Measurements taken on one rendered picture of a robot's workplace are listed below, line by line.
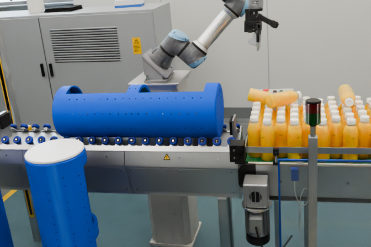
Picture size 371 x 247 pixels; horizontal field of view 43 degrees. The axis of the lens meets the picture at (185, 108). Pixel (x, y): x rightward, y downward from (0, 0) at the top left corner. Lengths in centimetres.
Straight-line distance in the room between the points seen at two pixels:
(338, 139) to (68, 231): 134
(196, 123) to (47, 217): 84
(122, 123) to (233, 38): 292
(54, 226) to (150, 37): 212
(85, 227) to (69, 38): 229
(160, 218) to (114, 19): 179
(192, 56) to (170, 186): 79
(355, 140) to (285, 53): 297
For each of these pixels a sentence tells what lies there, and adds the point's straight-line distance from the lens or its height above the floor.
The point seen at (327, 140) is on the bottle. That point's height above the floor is 101.
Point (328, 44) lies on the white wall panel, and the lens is 508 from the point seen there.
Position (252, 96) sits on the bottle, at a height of 113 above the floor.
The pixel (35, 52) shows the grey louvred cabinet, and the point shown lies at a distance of 452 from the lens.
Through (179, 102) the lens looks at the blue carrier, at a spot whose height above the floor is 117.
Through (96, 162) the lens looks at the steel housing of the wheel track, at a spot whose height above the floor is 85.
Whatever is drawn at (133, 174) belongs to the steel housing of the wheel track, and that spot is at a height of 77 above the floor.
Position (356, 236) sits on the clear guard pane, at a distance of 238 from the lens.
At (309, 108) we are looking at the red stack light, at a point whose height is 123.
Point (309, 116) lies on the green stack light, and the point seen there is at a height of 120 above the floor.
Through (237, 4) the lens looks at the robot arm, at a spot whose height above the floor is 156.
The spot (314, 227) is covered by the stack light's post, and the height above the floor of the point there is 67.
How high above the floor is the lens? 188
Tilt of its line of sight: 19 degrees down
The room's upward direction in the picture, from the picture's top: 5 degrees counter-clockwise
